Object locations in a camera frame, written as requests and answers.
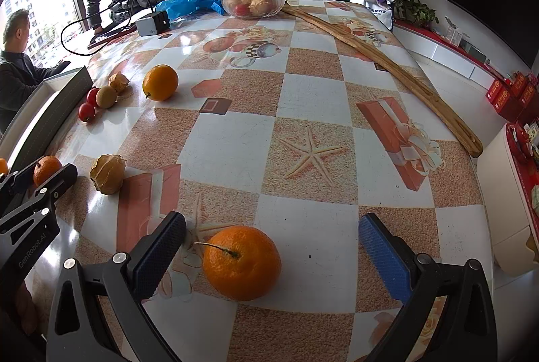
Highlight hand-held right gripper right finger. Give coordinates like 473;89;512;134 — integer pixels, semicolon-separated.
359;213;500;362

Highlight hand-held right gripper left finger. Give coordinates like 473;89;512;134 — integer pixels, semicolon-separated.
45;211;187;362

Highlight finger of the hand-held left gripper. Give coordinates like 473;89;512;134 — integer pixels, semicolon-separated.
0;165;78;236
0;172;36;205

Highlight small tangerine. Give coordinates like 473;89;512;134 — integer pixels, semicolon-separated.
33;155;63;188

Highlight large husked physalis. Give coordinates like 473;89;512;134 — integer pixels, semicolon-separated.
89;154;126;195

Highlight grey rectangular box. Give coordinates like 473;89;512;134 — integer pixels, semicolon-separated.
0;66;94;173

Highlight large orange with stem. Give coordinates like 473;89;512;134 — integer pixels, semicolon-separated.
194;225;282;302

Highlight brown round fruit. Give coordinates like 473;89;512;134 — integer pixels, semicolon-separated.
95;86;118;109

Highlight small husked physalis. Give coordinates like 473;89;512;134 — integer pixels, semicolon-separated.
108;72;130;95

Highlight round orange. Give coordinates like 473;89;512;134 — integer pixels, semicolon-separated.
142;64;179;102

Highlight person's left hand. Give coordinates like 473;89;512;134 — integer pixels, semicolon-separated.
10;282;45;346

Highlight grey power adapter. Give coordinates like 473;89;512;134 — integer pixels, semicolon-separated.
135;11;170;37

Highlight red tray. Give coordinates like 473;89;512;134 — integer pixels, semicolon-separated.
505;122;539;164

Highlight long wooden stick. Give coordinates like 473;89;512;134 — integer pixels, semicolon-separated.
281;4;483;159

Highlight red gift box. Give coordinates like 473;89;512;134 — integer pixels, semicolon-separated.
485;79;512;114
509;71;529;97
520;83;539;122

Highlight blue plastic bag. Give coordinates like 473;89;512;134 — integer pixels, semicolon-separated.
157;0;234;22

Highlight white low console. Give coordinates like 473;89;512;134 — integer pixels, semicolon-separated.
393;20;510;91

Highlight small white box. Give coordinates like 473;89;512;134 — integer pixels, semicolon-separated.
445;17;464;44

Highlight white printed bag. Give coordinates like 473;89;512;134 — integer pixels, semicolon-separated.
349;0;397;31

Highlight green potted plant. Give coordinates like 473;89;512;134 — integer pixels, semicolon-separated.
393;0;439;30

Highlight glass fruit bowl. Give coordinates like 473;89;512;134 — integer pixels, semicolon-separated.
220;0;287;20

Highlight black cable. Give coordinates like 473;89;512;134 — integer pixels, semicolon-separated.
61;0;173;56

